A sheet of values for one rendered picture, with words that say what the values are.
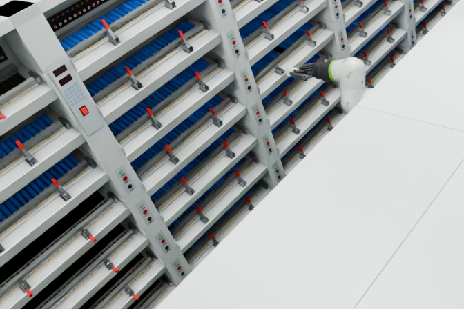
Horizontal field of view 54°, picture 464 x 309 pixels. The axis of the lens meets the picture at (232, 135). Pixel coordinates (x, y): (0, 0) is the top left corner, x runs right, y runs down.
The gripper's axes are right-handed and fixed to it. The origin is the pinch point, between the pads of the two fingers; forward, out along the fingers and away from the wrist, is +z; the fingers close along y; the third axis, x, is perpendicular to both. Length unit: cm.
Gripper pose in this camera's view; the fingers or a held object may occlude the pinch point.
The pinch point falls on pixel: (292, 71)
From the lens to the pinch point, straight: 221.0
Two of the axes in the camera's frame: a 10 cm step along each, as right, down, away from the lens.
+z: -6.0, -1.0, 7.9
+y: 6.8, -5.9, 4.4
